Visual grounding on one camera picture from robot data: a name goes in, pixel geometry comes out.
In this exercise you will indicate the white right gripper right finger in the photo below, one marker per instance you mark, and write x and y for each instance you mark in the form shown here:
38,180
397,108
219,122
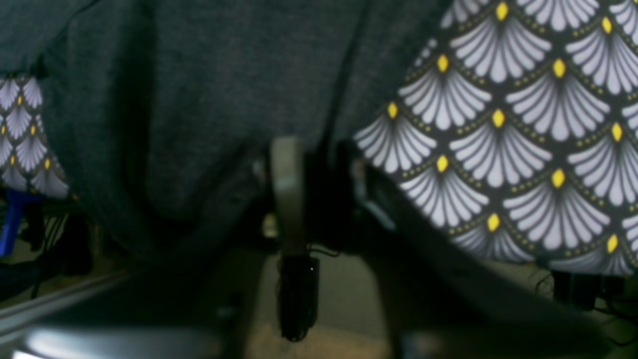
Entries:
365,219

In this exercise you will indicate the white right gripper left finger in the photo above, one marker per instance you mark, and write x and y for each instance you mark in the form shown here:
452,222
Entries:
287,170

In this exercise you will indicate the dark grey T-shirt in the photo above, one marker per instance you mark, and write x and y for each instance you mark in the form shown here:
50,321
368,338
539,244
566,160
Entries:
152,112

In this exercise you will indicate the fan-patterned table cloth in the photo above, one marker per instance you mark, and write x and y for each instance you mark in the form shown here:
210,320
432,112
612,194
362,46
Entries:
514,132

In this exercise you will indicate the blue clamp left edge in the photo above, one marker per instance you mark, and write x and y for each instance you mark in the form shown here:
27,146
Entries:
16,201

